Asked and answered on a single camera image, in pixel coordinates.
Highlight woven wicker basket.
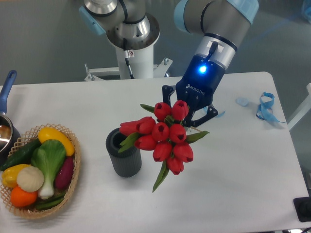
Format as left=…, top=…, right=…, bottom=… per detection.
left=0, top=123, right=81, bottom=219

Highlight dark green cucumber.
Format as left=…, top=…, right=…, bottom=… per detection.
left=0, top=138, right=41, bottom=171

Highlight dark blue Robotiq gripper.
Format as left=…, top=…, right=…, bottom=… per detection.
left=162, top=55, right=224, bottom=127

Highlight crumpled blue ribbon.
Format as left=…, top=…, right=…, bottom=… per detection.
left=256, top=92, right=285, bottom=123

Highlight yellow bell pepper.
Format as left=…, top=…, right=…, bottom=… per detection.
left=1, top=164, right=31, bottom=188

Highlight light blue ribbon strip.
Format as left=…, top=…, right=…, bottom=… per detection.
left=202, top=106, right=225, bottom=117

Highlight red tulip bouquet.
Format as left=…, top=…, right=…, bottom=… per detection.
left=118, top=100, right=209, bottom=191

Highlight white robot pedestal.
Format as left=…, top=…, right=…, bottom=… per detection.
left=84, top=44, right=173, bottom=82

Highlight black device at edge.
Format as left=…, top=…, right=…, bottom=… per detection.
left=293, top=197, right=311, bottom=222

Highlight white garlic bulb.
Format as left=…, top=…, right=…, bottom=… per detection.
left=17, top=166, right=44, bottom=192

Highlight light blue round cap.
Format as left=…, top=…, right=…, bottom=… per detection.
left=236, top=97, right=249, bottom=107

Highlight dark grey ribbed vase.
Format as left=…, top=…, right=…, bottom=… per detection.
left=105, top=128, right=142, bottom=178

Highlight green bean pods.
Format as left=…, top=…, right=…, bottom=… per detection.
left=35, top=192, right=65, bottom=211

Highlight white metal frame bar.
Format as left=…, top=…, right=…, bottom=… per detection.
left=287, top=83, right=311, bottom=131

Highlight green bok choy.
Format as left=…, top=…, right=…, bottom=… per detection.
left=31, top=139, right=66, bottom=200

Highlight orange fruit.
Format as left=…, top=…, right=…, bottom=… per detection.
left=10, top=186, right=37, bottom=207

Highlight blue handled saucepan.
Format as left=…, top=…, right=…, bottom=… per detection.
left=0, top=70, right=20, bottom=165

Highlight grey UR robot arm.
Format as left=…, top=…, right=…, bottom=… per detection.
left=79, top=0, right=259, bottom=127

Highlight purple sweet potato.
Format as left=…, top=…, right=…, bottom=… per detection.
left=54, top=157, right=74, bottom=190

